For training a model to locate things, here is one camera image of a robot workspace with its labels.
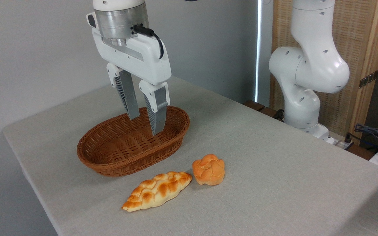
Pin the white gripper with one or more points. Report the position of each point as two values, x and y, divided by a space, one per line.
143 59

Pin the long braided bread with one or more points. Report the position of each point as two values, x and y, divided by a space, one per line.
156 191

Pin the brown wicker basket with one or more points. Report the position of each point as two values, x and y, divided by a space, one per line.
116 154

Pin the round orange bread roll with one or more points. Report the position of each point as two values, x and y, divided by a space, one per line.
208 170

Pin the grey tablecloth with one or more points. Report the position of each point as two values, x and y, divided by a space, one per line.
258 183

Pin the dark metal screen hinge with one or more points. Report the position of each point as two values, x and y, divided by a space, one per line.
368 79

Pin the wooden folding screen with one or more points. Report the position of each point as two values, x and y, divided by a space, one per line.
359 32

